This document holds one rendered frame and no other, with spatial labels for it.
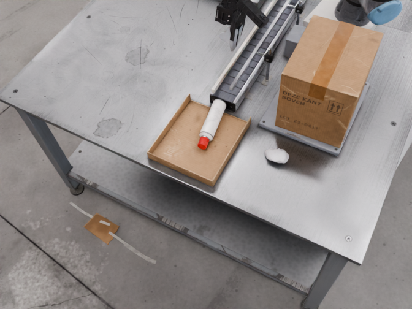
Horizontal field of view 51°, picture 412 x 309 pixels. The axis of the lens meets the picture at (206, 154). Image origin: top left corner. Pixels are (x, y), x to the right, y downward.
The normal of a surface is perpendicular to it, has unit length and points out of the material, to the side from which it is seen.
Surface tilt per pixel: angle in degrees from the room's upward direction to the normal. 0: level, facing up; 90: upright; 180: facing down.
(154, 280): 0
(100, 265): 0
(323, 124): 90
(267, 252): 1
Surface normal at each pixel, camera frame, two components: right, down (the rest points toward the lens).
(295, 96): -0.44, 0.77
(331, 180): -0.05, -0.55
